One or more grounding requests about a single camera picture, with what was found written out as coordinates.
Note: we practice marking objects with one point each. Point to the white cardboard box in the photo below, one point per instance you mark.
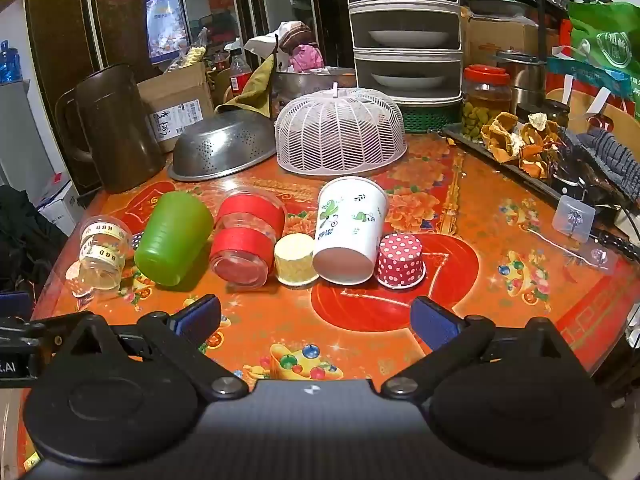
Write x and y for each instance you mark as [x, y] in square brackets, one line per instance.
[60, 205]

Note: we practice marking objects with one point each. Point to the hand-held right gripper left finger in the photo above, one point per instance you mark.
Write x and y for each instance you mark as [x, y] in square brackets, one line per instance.
[197, 317]

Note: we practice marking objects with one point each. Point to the dried orange peels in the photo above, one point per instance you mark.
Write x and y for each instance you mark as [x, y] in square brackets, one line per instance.
[525, 145]

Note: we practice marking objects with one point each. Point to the clear adhesive hook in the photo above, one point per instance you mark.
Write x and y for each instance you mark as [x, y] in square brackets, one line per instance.
[574, 216]
[601, 259]

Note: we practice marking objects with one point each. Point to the cardboard box with label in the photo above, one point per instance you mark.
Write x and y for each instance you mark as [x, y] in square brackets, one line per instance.
[180, 105]

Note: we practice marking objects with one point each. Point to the clear cup with red band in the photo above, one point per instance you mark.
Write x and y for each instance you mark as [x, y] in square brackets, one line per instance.
[240, 260]
[255, 210]

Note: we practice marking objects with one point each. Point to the soda bottle with red label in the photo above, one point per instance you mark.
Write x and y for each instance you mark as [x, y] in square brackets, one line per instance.
[240, 72]

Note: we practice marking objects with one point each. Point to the white tiered dish rack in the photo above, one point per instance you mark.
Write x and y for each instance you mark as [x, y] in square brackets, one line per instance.
[407, 62]

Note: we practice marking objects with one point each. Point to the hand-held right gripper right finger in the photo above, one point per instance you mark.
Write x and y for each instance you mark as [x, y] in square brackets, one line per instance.
[432, 322]

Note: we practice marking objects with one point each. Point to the plain cardboard box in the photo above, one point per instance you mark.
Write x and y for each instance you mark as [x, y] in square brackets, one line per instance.
[505, 37]

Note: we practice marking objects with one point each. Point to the glass jar with red lid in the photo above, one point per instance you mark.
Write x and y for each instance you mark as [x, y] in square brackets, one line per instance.
[485, 105]

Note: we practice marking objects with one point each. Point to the blue polka-dot paper cup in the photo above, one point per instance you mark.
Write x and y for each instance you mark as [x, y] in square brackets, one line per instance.
[136, 241]

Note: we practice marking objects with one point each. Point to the metal tray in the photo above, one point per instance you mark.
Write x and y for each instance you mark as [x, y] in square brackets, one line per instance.
[505, 170]

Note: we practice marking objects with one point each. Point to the white paper cup green print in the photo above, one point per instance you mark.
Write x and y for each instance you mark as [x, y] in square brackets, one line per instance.
[350, 230]

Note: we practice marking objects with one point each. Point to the green plastic cup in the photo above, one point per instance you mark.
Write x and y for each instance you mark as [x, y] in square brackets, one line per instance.
[172, 240]

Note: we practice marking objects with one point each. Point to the yellow paper cup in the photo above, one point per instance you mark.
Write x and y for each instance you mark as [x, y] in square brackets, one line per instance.
[295, 260]

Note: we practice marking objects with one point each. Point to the green plastic basket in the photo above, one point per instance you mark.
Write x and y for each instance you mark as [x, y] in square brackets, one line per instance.
[430, 119]

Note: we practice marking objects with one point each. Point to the metal colander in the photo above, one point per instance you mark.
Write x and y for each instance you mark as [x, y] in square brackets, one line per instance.
[220, 145]

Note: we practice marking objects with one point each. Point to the blue and white snack bag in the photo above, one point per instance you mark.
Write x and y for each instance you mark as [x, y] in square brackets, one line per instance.
[166, 20]

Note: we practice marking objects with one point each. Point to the black cloth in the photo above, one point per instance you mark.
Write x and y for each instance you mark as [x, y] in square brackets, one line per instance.
[25, 240]

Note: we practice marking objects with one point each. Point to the white plastic food cover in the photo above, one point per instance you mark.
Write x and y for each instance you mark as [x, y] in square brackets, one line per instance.
[340, 135]

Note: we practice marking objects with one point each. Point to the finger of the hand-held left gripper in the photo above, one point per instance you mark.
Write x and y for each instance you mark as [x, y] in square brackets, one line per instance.
[12, 303]
[30, 330]

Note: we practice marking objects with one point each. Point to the green plastic bag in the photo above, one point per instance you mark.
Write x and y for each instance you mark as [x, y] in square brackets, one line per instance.
[605, 45]

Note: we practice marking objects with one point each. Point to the white plate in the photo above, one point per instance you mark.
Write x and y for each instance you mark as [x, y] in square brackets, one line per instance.
[407, 81]
[407, 37]

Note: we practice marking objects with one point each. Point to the brown plastic pitcher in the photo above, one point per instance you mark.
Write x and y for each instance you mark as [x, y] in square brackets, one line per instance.
[120, 130]

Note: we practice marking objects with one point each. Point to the olive green cloth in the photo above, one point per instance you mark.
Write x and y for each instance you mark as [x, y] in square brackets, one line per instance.
[252, 90]

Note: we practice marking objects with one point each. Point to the grey knitted cloth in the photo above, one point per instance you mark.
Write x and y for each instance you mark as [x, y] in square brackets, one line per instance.
[612, 160]

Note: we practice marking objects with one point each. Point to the pink cloth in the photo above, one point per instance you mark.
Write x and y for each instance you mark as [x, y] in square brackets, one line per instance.
[306, 57]

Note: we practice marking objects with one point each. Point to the red polka-dot paper cup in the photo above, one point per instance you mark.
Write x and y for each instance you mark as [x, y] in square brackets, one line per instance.
[400, 260]

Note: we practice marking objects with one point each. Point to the steel basin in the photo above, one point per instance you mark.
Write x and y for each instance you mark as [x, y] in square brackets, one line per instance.
[310, 85]

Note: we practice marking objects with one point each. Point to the clear cup with yellow band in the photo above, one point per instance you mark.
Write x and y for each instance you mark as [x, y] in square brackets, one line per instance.
[106, 231]
[99, 265]

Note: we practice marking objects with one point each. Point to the bag of pasta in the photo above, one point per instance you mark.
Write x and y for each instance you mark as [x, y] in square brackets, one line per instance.
[189, 55]

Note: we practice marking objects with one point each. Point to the dark glass jar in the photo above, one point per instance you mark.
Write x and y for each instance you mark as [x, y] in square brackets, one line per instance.
[556, 114]

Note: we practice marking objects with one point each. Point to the steel kettle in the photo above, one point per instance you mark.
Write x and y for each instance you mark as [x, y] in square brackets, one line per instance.
[522, 77]

